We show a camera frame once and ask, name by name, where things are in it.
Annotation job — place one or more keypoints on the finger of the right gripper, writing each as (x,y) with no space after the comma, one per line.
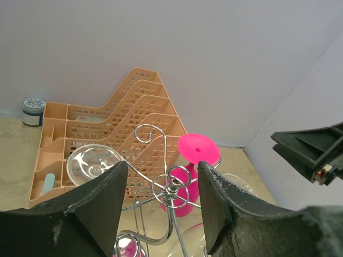
(315,154)

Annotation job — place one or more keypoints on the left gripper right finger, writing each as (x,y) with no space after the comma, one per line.
(237,223)

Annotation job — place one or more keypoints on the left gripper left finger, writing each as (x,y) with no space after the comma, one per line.
(80,222)

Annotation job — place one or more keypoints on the clear champagne flute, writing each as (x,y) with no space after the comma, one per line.
(193,237)

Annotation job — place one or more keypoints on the clear wine glass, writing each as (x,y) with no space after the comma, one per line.
(90,161)

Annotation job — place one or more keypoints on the pink plastic goblet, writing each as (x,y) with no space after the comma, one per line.
(194,148)

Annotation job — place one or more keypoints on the chrome wine glass rack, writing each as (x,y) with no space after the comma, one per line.
(176,177)

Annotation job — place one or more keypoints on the orange plastic file organizer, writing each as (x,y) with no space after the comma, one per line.
(139,121)

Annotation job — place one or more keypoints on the small grey cap bottle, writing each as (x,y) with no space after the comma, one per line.
(32,112)

